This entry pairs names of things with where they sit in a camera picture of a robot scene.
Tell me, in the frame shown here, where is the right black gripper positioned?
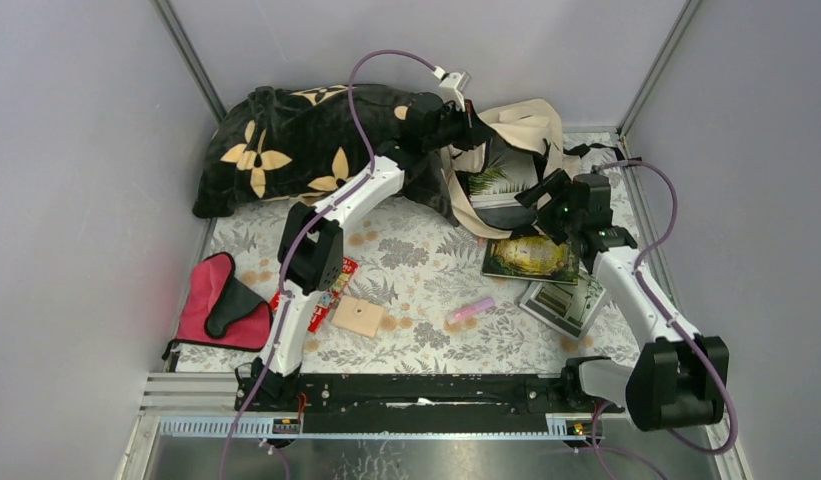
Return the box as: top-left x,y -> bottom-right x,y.
514,169 -> 581,247

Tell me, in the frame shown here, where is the white palm leaf book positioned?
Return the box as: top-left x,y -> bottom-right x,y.
468,139 -> 538,210

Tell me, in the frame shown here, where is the beige canvas student bag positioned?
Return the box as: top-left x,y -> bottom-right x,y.
441,99 -> 627,241

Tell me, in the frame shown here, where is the green forest cover book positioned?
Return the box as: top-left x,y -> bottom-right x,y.
481,236 -> 580,285

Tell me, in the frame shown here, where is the grey photo cover book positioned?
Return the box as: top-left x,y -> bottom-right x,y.
517,269 -> 610,341

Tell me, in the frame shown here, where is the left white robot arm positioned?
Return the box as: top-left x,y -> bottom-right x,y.
241,94 -> 492,411

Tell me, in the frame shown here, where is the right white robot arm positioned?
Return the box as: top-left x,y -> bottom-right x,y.
515,169 -> 729,432

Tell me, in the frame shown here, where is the pink glue stick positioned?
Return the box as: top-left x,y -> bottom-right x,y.
446,297 -> 496,325

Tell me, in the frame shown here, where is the black floral pillow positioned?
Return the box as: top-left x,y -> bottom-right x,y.
192,84 -> 455,222

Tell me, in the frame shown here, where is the floral patterned table mat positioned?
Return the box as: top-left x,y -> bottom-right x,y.
169,197 -> 639,374

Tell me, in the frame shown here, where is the red treehouse book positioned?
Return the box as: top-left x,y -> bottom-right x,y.
307,257 -> 359,334

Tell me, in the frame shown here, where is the tan wooden square block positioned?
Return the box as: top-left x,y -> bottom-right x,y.
331,296 -> 385,338

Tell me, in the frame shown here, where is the red and black pouch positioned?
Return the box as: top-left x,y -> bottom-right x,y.
162,252 -> 272,360

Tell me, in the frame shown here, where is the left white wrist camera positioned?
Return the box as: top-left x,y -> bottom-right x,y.
432,66 -> 471,111

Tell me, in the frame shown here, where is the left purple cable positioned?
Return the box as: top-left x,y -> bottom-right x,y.
217,49 -> 448,480

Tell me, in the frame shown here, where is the purple cable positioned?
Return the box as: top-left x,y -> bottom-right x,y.
217,49 -> 448,480
585,158 -> 741,480

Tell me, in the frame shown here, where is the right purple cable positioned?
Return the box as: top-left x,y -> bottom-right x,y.
585,158 -> 741,480

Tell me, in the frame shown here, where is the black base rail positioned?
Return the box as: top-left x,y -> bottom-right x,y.
234,369 -> 601,435

